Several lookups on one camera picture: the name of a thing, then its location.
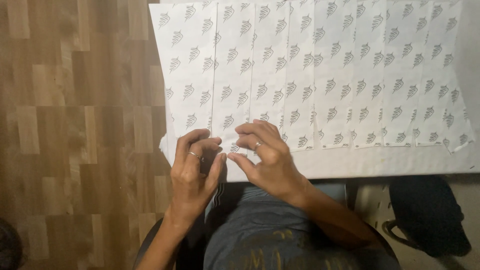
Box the person's right hand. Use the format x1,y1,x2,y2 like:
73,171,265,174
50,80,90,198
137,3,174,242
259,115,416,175
227,119,313,208

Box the person's left hand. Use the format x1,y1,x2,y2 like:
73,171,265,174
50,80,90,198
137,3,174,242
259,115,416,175
165,128,228,228

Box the narrow printed paper strip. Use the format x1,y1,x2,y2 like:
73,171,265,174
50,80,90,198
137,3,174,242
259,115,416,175
211,2,258,158

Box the black white-striped pants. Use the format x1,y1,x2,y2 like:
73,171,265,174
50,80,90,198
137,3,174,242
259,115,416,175
204,182,247,241

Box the black chair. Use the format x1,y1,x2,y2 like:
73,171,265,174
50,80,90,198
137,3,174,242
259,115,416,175
133,215,402,270

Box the grey t-shirt with yellow print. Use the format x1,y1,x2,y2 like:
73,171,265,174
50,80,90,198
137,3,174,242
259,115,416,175
202,183,402,270

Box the row of printed paper strips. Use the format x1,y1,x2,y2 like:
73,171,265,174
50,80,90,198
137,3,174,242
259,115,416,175
149,0,476,167

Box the black bag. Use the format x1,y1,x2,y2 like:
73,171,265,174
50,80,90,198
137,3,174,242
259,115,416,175
382,175,472,259

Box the white slotted metal frame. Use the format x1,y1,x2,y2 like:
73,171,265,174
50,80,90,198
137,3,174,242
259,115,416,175
347,179,393,230

